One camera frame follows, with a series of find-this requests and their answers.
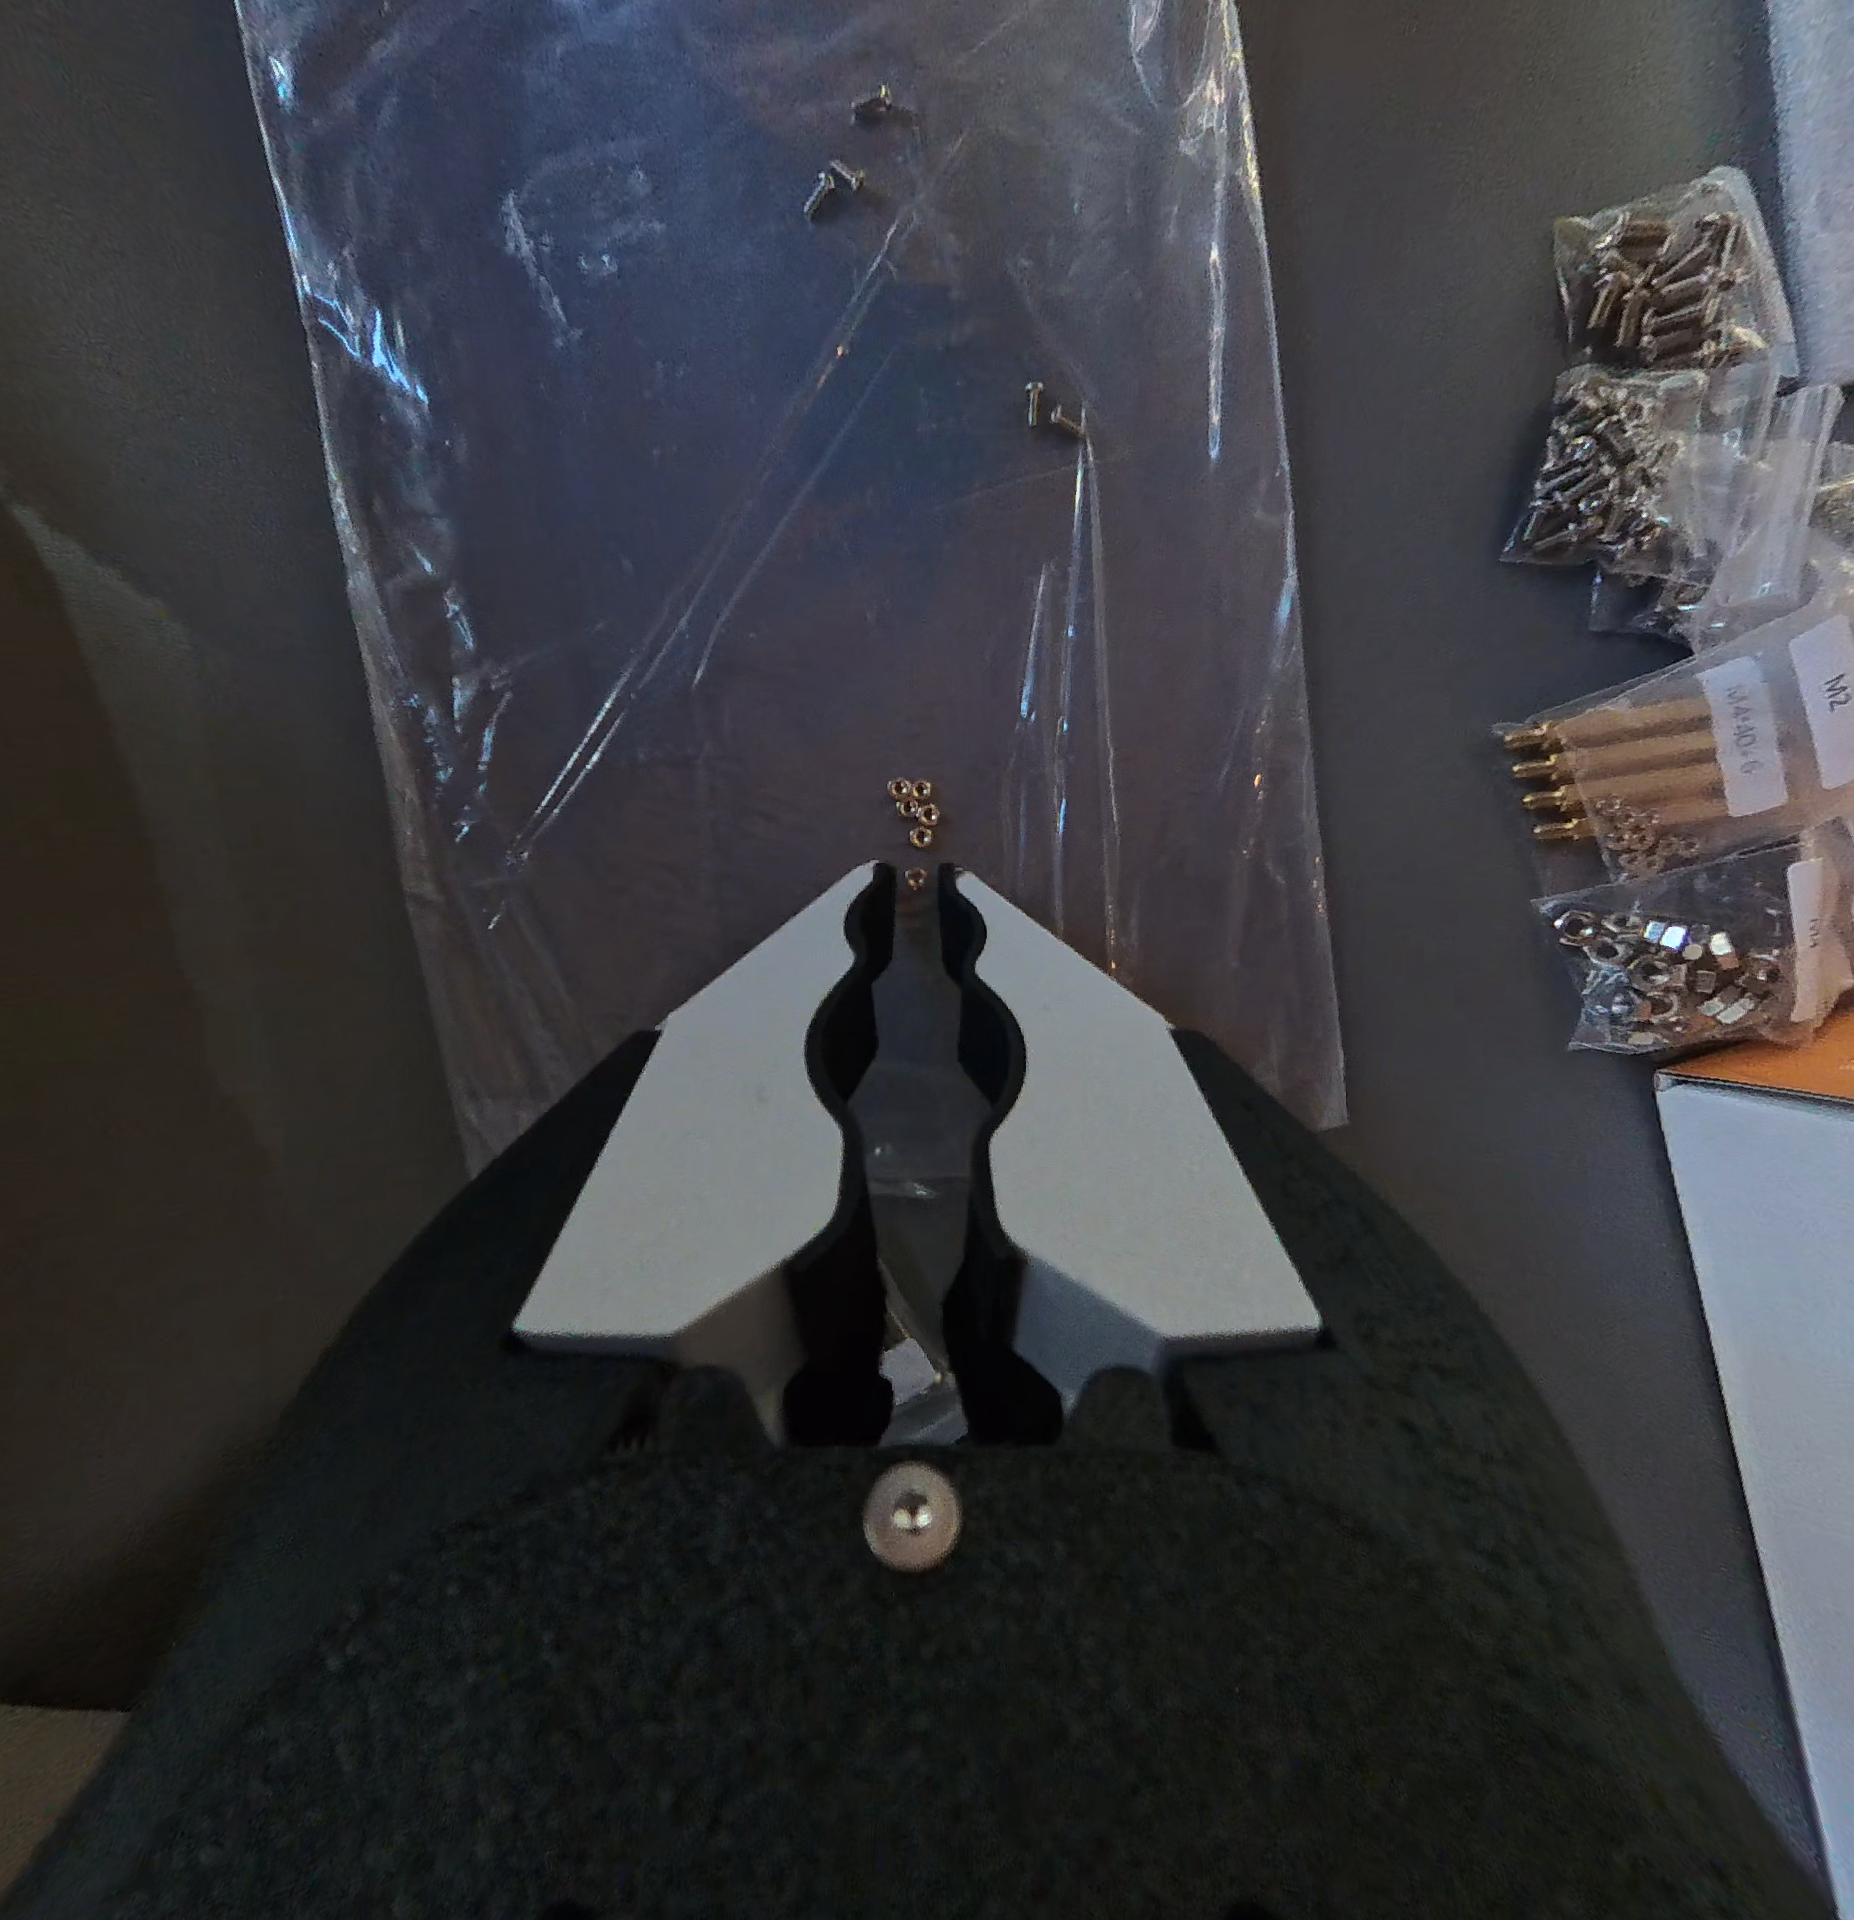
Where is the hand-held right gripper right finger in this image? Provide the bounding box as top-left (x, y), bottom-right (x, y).
top-left (939, 858), bottom-right (1326, 1420)

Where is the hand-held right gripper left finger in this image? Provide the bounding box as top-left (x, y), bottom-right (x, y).
top-left (515, 858), bottom-right (894, 1442)

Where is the clear plastic bag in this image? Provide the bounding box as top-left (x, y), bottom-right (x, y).
top-left (234, 0), bottom-right (1354, 1187)

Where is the pile of small hardware bags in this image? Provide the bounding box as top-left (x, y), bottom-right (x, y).
top-left (1485, 162), bottom-right (1854, 1065)

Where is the white foam sheet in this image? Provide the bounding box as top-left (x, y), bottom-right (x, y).
top-left (1768, 0), bottom-right (1854, 379)

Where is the orange cardboard box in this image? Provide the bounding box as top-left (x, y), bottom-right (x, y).
top-left (1651, 1002), bottom-right (1854, 1920)

